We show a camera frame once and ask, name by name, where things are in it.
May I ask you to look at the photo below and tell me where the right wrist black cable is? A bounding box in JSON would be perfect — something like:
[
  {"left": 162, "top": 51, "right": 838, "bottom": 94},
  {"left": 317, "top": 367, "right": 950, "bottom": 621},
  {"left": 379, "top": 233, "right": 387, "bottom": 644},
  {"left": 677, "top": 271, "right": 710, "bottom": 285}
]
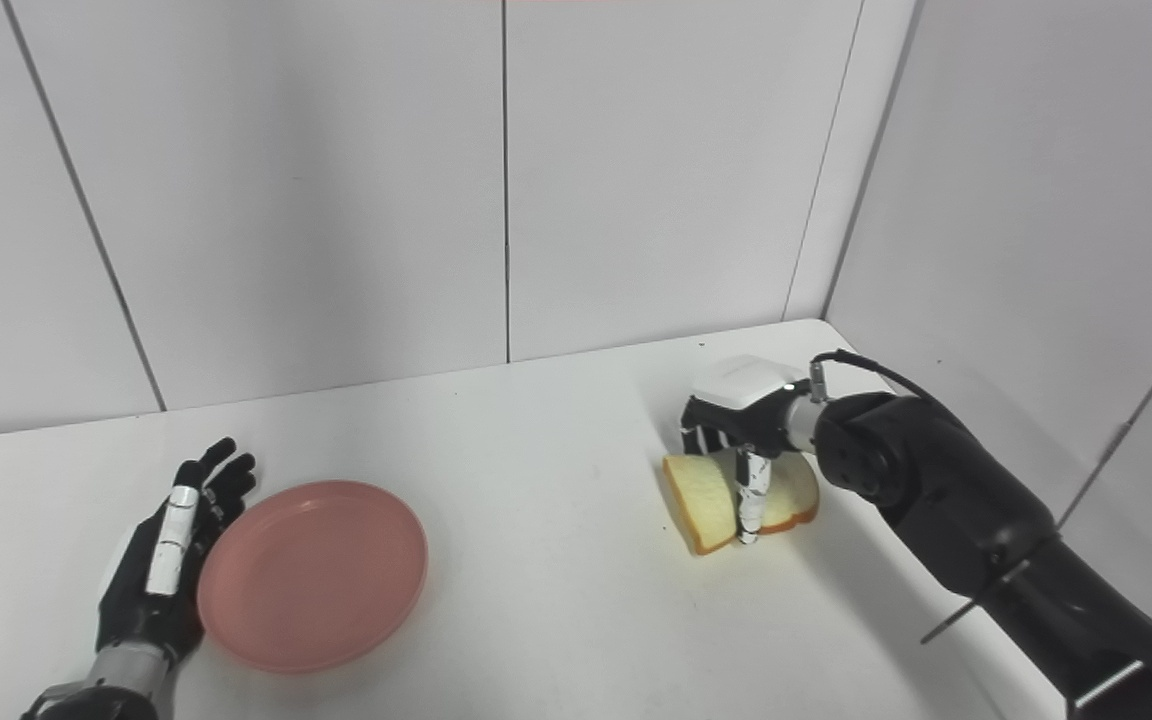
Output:
[{"left": 808, "top": 349, "right": 939, "bottom": 406}]

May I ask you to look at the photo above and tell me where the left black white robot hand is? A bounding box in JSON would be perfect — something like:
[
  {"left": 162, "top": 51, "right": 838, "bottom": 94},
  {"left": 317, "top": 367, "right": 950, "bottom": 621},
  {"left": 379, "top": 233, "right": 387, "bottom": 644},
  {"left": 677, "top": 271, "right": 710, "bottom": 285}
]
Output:
[{"left": 95, "top": 437, "right": 258, "bottom": 668}]

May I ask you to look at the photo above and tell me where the slice of white bread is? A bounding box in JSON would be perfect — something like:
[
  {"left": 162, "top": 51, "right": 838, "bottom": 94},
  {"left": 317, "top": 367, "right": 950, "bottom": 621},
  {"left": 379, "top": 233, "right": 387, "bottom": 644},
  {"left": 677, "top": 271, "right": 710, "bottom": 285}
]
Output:
[{"left": 662, "top": 448, "right": 822, "bottom": 557}]

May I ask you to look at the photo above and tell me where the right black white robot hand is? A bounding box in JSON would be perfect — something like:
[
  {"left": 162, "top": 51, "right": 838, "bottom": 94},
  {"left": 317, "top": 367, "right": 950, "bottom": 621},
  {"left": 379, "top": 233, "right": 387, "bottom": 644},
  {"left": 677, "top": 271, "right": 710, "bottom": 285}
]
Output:
[{"left": 680, "top": 355, "right": 814, "bottom": 547}]

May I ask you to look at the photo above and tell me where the pink round plate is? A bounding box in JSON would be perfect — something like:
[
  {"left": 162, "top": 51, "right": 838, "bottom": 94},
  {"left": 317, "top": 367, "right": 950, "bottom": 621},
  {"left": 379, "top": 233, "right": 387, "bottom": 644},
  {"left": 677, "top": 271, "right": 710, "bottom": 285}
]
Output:
[{"left": 197, "top": 480, "right": 429, "bottom": 675}]

